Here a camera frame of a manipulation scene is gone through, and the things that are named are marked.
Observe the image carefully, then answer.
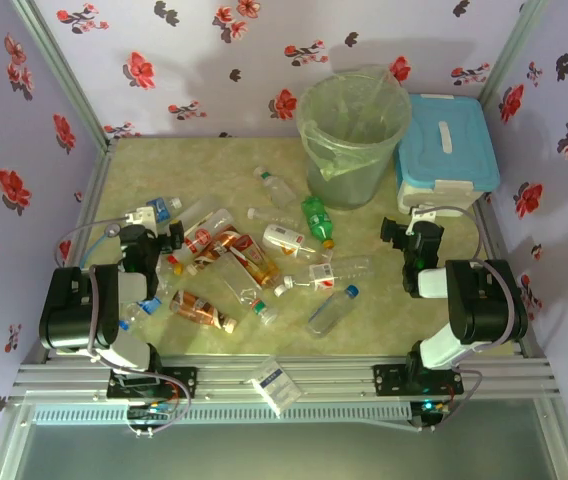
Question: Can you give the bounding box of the clear bottle blue label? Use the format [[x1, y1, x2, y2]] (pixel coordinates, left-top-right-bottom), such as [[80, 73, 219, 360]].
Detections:
[[146, 196, 184, 224]]

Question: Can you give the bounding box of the clear plastic bottle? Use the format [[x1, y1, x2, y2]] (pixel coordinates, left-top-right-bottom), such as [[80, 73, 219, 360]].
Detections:
[[173, 195, 221, 229]]

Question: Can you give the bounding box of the brown label tea bottle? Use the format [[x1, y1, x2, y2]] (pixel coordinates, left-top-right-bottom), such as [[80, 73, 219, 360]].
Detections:
[[186, 227, 243, 275]]

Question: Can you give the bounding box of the blue capped blue label bottle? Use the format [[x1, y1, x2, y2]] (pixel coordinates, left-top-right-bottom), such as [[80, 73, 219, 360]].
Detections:
[[117, 297, 165, 332]]

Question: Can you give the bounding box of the green plastic bottle orange cap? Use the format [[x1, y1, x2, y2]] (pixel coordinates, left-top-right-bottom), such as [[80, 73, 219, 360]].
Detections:
[[300, 196, 338, 251]]

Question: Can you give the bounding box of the long clear bottle green ring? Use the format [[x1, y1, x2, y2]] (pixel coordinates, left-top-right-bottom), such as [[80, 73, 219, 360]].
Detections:
[[212, 253, 280, 327]]

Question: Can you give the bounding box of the clear bottle red white label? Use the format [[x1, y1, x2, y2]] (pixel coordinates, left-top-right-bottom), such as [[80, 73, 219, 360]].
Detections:
[[272, 255, 377, 299]]

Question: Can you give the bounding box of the red label orange tea bottle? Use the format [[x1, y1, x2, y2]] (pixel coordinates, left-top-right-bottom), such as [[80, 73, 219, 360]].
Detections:
[[226, 234, 283, 292]]

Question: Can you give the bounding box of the small clear bottle white cap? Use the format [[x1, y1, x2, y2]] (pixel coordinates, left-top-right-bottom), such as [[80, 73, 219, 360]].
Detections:
[[246, 206, 301, 229]]

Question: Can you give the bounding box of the clear bottle blue cap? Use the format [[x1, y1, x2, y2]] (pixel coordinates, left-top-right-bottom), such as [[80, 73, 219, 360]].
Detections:
[[306, 284, 361, 339]]

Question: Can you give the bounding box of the white label bottle orange mark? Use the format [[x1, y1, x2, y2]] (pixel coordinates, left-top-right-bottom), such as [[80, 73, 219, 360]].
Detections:
[[262, 223, 323, 262]]

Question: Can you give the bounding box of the small clear bottle green ring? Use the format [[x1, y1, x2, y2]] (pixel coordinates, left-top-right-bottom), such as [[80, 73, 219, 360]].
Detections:
[[252, 166, 298, 209]]

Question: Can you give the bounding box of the clear plastic waste bin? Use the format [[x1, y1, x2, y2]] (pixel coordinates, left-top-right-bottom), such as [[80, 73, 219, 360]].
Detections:
[[297, 69, 413, 211]]

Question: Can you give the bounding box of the green plastic bin liner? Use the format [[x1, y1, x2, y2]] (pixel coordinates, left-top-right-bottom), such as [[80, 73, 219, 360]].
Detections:
[[297, 64, 413, 182]]

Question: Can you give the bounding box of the light blue tube with disc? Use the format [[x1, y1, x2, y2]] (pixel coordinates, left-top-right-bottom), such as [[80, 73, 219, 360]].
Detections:
[[78, 222, 123, 269]]

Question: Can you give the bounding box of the blue lid white storage box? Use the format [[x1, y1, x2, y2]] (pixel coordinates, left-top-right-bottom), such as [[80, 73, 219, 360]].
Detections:
[[393, 93, 501, 216]]

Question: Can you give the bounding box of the white blue paper packet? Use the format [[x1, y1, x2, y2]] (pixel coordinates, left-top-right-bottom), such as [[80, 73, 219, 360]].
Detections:
[[247, 355, 303, 416]]

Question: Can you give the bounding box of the grey metal panel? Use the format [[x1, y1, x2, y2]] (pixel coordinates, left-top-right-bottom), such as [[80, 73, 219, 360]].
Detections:
[[0, 399, 568, 480]]

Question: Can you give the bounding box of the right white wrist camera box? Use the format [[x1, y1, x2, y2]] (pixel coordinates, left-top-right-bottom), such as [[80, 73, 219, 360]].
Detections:
[[410, 206, 439, 225]]

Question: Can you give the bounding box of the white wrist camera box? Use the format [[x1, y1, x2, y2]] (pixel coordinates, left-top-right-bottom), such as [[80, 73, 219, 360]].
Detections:
[[410, 206, 439, 225], [124, 206, 161, 227]]

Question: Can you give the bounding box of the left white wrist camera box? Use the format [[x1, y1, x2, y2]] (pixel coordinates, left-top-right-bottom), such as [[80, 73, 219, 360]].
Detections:
[[124, 206, 161, 227]]

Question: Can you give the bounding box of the right grey camera cable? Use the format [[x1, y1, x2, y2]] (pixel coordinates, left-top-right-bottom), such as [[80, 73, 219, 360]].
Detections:
[[410, 203, 518, 432]]

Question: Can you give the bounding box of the grey camera cable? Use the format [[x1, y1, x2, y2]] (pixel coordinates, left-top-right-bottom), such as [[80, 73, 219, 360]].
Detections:
[[410, 203, 518, 432], [53, 215, 194, 437]]

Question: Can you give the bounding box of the aluminium side rail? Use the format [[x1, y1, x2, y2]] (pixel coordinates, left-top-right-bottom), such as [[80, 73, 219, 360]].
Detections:
[[18, 139, 118, 366], [478, 194, 550, 359]]

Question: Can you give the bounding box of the left grey camera cable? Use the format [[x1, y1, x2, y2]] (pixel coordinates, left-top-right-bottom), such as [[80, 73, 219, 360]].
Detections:
[[53, 215, 194, 437]]

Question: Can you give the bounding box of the aluminium front rail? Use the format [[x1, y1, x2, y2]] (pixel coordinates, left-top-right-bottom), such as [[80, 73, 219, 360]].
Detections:
[[11, 353, 563, 401]]

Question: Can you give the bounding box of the grey slotted cable duct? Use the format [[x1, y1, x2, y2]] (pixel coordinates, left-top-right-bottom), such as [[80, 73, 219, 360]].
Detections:
[[31, 402, 413, 426]]

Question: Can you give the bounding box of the aluminium frame post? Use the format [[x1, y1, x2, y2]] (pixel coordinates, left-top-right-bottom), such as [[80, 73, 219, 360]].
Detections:
[[478, 0, 550, 109], [11, 0, 118, 151]]

